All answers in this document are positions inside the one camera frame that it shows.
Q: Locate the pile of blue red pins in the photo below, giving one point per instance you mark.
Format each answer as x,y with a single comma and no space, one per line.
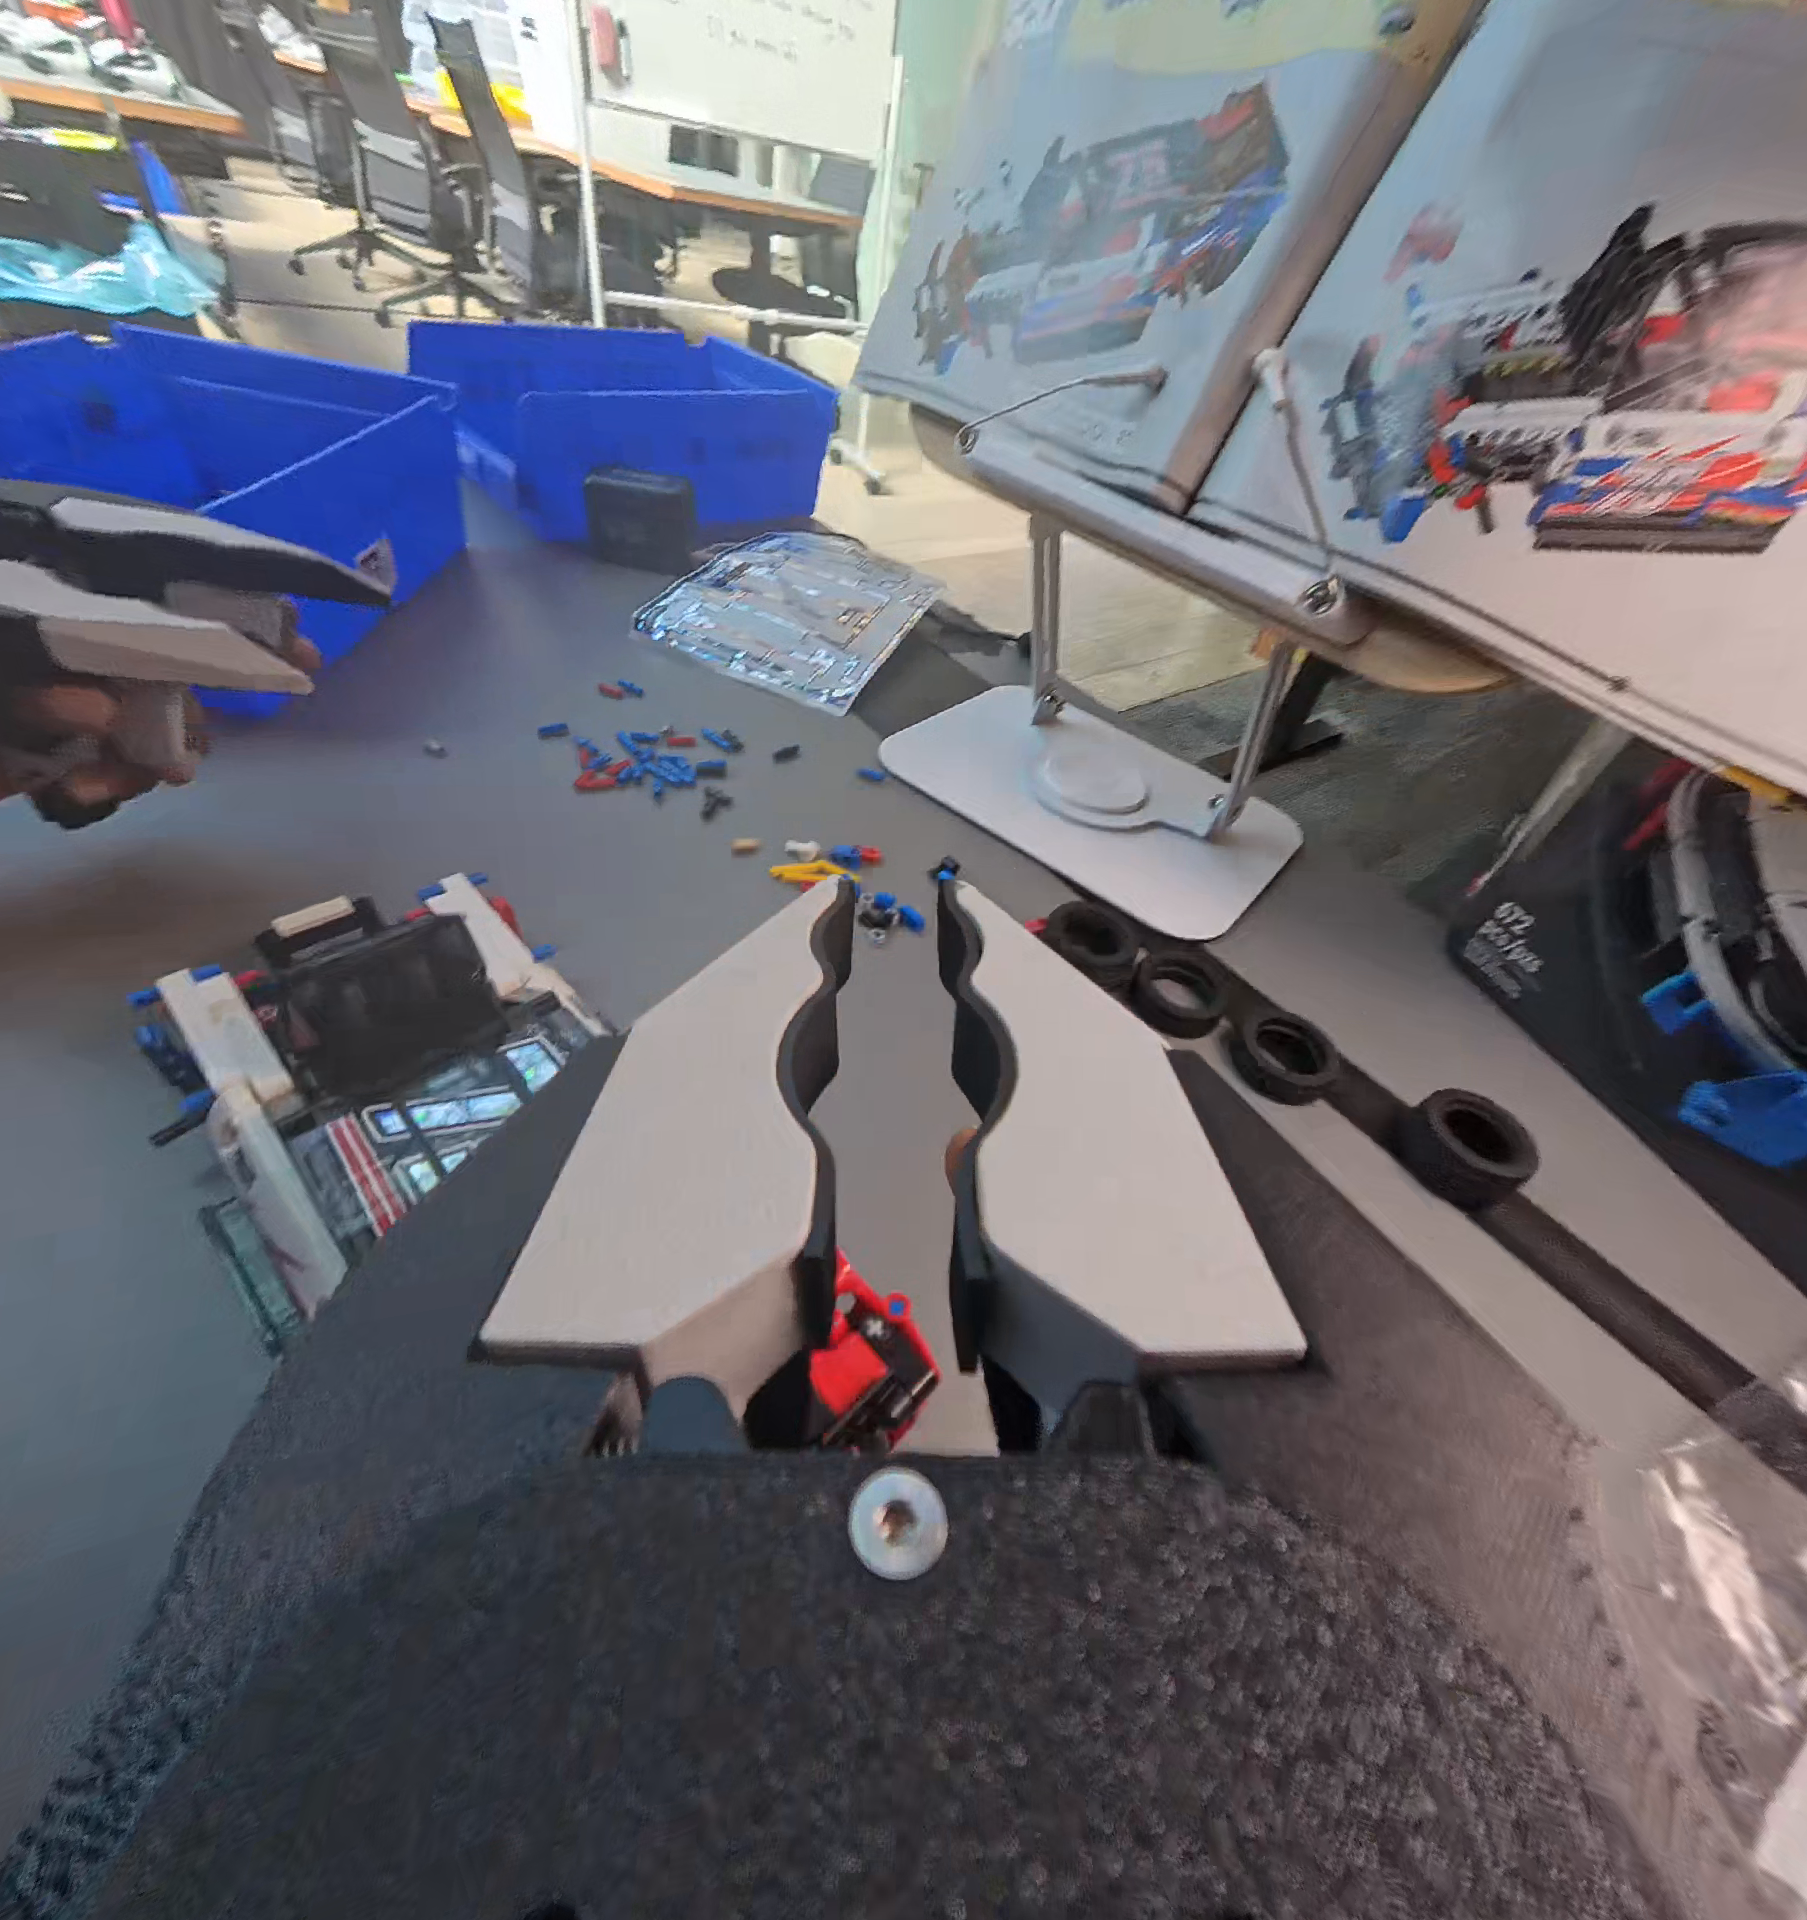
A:
648,765

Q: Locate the blue storage bin white label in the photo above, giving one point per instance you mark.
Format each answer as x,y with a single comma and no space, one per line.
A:
320,450

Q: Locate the shiny printed booklet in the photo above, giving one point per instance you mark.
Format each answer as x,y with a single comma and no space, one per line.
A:
783,614

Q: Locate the long wooden work table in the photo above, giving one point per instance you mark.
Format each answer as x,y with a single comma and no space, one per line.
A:
724,194

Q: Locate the toy car set box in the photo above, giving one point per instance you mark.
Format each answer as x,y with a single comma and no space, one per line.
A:
1533,960

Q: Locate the pile of clear plastic bags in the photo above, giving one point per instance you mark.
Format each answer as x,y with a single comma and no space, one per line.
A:
1743,1650

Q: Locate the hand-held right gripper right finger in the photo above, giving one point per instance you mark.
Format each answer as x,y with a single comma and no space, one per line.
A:
1112,1200

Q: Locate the teal plastic sheet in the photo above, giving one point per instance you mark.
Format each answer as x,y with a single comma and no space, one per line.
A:
77,277

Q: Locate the grey desk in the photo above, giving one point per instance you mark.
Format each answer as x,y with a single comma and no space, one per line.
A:
94,1349

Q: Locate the blue plastic storage bin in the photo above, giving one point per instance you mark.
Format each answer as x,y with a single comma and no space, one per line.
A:
663,422

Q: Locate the cluster of mixed small bricks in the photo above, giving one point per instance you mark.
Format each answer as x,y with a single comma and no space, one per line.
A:
806,870

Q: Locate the black office chair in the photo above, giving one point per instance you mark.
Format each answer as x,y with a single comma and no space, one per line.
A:
377,150
544,194

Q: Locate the black device with green lights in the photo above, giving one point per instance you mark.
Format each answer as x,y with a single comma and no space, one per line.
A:
642,517

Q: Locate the open instruction booklet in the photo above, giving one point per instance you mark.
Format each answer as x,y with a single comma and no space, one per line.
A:
1505,150

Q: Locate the person's left hand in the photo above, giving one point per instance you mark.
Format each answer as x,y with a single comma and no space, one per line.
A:
34,751

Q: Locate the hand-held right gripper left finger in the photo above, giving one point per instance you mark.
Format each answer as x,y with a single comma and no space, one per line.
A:
663,1200

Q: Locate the brick-built toy race car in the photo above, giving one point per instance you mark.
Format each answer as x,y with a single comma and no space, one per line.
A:
377,989

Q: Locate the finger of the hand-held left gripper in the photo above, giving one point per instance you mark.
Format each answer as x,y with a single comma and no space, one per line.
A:
170,525
170,648

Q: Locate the white whiteboard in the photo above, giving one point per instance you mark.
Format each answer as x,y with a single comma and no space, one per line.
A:
755,60

